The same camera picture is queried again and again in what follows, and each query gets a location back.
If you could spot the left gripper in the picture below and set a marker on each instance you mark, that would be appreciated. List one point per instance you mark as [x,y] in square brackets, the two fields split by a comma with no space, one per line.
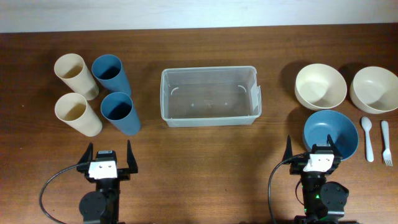
[124,174]

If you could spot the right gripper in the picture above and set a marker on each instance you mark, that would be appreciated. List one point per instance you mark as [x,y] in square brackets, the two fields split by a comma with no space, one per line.
[337,157]

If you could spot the blue bowl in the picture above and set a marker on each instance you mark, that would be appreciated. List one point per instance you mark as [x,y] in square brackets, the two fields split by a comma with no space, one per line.
[328,122]

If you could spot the blue cup front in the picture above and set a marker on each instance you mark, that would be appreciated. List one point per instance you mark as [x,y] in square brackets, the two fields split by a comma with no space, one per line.
[119,110]

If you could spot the blue cup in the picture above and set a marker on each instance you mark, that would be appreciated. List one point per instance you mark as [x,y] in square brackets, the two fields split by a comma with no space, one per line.
[109,71]
[119,110]

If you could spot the cream bowl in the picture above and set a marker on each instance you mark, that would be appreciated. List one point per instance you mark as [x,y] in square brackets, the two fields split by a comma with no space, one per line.
[320,87]
[374,90]

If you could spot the blue cup back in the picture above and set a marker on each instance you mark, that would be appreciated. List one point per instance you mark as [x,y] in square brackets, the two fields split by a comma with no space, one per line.
[109,71]

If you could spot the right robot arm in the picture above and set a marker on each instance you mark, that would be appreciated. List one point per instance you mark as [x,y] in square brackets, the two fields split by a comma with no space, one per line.
[323,201]

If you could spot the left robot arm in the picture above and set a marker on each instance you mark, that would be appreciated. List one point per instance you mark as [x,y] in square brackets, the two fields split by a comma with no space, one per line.
[102,205]

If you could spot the clear plastic container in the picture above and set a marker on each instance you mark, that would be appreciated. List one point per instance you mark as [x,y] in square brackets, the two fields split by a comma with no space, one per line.
[210,96]

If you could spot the white plastic spoon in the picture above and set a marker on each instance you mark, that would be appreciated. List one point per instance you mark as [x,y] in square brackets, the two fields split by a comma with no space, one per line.
[367,125]

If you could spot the cream cup front left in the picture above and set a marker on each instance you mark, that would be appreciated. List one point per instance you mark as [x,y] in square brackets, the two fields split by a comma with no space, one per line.
[74,110]

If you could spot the cream cup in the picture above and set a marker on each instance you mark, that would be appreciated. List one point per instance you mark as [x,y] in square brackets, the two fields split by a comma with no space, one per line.
[74,110]
[73,71]

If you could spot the white plastic fork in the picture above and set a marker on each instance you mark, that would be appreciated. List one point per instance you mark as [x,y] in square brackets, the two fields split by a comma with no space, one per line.
[386,154]

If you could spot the cream cup back left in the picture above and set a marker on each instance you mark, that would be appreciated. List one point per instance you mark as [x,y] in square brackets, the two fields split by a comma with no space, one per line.
[73,71]

